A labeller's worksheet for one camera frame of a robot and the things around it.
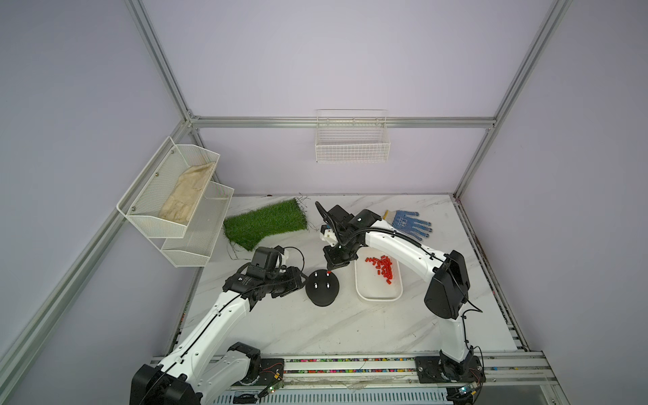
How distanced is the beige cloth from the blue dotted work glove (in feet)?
2.49

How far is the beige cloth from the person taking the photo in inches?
29.4

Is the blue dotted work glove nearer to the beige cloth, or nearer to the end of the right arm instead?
the end of the right arm

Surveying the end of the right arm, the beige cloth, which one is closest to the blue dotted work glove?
the end of the right arm

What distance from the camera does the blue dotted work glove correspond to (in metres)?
1.10
